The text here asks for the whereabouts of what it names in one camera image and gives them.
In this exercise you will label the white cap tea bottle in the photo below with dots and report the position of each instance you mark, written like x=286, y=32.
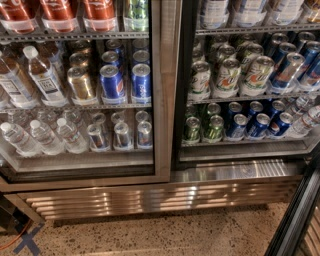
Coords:
x=45, y=76

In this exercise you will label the front blue pepsi can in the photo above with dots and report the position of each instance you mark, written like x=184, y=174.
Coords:
x=141, y=82

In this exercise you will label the left water bottle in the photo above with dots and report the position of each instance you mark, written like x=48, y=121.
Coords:
x=24, y=143

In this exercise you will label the middle water bottle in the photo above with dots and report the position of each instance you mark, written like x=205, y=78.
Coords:
x=46, y=137

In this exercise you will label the blue can lower middle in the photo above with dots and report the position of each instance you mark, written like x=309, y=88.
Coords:
x=257, y=126

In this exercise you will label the middle red bottle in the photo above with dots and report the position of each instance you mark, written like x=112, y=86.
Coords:
x=59, y=16

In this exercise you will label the red bottle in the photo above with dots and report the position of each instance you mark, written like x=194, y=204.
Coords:
x=59, y=16
x=18, y=16
x=100, y=15

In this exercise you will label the leftmost white soda can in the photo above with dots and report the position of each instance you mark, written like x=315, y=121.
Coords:
x=200, y=81

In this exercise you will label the gold soda can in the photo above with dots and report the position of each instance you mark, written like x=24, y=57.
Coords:
x=83, y=91

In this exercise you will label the left white 7up can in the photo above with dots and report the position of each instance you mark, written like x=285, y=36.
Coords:
x=226, y=84

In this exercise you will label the right white 7up can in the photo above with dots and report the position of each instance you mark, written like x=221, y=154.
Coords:
x=254, y=82

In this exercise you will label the right red bottle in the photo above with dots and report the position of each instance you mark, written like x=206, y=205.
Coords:
x=100, y=15

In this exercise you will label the left small pepsi can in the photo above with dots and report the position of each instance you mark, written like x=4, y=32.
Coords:
x=97, y=137

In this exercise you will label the blue pepsi can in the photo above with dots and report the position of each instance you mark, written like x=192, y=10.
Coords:
x=112, y=84
x=141, y=82

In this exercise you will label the leftmost green soda can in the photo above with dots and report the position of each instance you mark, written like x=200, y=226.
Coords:
x=192, y=130

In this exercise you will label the blue can lower left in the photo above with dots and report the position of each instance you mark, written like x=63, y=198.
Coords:
x=235, y=132

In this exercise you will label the right small pepsi can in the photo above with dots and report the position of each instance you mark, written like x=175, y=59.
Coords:
x=144, y=132

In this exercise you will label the silver blue can upper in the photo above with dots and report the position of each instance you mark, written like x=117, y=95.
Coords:
x=288, y=68

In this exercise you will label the left tea bottle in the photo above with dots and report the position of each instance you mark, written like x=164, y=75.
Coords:
x=17, y=84

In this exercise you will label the middle small pepsi can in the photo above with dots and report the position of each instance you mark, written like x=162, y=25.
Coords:
x=122, y=136

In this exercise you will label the glass fridge door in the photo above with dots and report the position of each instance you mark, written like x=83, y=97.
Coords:
x=294, y=224
x=92, y=50

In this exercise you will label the blue can lower right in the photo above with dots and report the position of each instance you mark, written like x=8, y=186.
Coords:
x=279, y=125

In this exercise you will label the small pepsi can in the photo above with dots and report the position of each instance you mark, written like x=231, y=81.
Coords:
x=97, y=137
x=122, y=136
x=144, y=132

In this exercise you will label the left red bottle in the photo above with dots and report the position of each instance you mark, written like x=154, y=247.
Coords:
x=18, y=16

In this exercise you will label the right water bottle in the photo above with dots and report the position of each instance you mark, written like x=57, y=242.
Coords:
x=73, y=139

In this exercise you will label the green label bottle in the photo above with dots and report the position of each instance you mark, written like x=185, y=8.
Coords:
x=136, y=15

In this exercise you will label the water bottle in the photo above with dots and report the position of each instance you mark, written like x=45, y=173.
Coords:
x=24, y=143
x=46, y=137
x=73, y=139

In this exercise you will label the water bottle right fridge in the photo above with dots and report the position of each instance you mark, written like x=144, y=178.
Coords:
x=303, y=125

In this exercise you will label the white 7up can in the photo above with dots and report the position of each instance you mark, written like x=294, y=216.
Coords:
x=226, y=84
x=254, y=82

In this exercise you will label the green soda can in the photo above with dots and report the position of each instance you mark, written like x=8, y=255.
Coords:
x=192, y=130
x=213, y=129

